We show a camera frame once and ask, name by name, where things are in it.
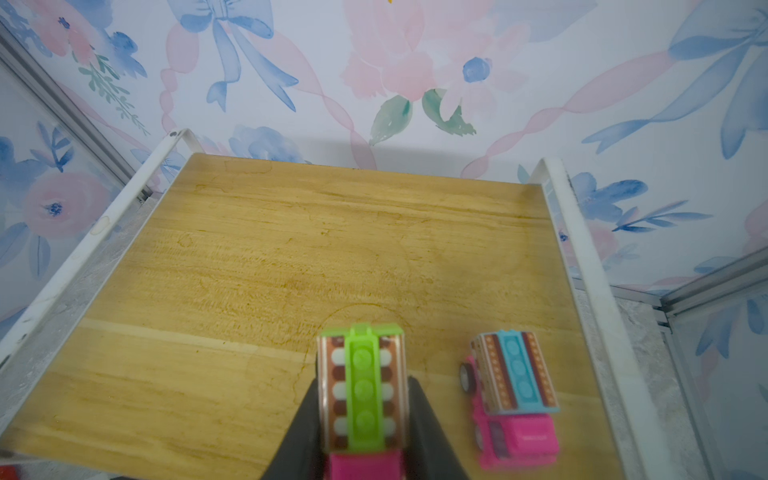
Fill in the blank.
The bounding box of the white-framed wooden two-tier shelf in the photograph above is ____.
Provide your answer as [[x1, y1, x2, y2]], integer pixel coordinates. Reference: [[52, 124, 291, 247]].
[[1, 130, 676, 479]]

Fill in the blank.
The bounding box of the pink toy truck blue top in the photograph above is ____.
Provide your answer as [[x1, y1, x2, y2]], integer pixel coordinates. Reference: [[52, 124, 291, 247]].
[[459, 330, 560, 471]]

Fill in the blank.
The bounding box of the aluminium corner post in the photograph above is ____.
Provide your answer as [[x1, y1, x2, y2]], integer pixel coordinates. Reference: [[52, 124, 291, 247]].
[[572, 250, 767, 479], [1, 25, 137, 186]]

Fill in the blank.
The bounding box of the aluminium corner post left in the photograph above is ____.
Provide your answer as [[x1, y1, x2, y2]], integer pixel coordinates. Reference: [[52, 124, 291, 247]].
[[1, 25, 137, 186]]

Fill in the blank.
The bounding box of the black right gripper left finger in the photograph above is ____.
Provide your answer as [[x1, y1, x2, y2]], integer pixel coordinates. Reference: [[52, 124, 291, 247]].
[[261, 380, 326, 480]]

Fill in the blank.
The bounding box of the red yellow snack packet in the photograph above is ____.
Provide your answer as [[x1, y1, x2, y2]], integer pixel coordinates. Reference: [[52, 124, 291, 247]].
[[0, 465, 19, 480]]

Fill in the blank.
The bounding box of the pink toy truck green top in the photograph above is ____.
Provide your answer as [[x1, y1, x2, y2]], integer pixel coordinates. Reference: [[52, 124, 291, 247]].
[[316, 323, 410, 479]]

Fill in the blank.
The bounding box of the aluminium corner post right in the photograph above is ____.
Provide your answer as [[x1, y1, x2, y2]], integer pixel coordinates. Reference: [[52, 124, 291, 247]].
[[572, 250, 767, 479]]

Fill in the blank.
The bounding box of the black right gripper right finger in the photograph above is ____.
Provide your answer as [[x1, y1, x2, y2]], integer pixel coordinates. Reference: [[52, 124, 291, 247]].
[[404, 376, 469, 480]]

